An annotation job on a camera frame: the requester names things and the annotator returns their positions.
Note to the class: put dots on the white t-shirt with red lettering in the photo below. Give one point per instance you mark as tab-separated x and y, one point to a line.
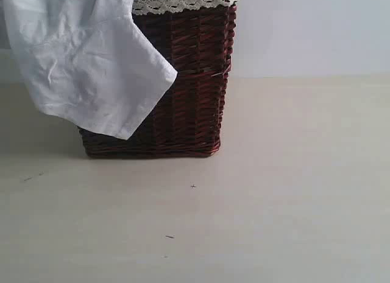
86	61

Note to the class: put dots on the dark red wicker basket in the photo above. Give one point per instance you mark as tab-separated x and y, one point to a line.
187	120

